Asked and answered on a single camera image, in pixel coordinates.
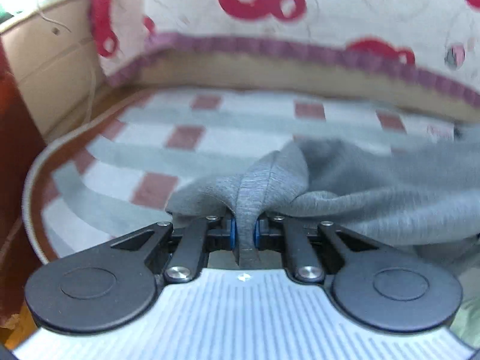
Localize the red-brown wooden cabinet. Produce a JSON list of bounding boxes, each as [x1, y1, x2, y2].
[[0, 50, 45, 330]]

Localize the checkered bed sheet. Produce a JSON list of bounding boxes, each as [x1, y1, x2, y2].
[[22, 88, 456, 263]]

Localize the beige wooden nightstand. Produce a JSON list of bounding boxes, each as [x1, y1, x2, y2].
[[1, 0, 110, 141]]

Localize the bear print headboard cover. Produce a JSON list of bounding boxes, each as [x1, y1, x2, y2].
[[90, 0, 479, 107]]

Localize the grey sweatpants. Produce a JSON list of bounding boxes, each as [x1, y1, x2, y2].
[[166, 138, 479, 274]]

